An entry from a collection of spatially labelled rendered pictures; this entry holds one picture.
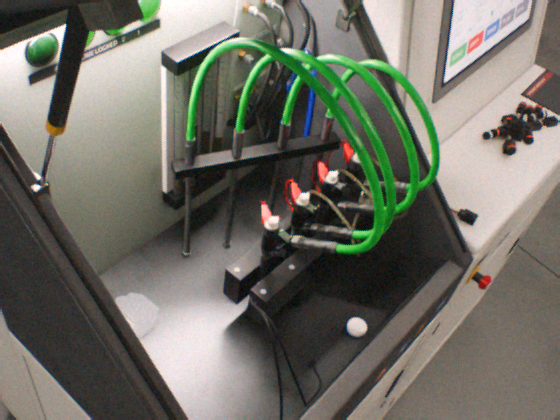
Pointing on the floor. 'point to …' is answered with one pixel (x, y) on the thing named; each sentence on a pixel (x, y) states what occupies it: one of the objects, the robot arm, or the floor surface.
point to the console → (379, 25)
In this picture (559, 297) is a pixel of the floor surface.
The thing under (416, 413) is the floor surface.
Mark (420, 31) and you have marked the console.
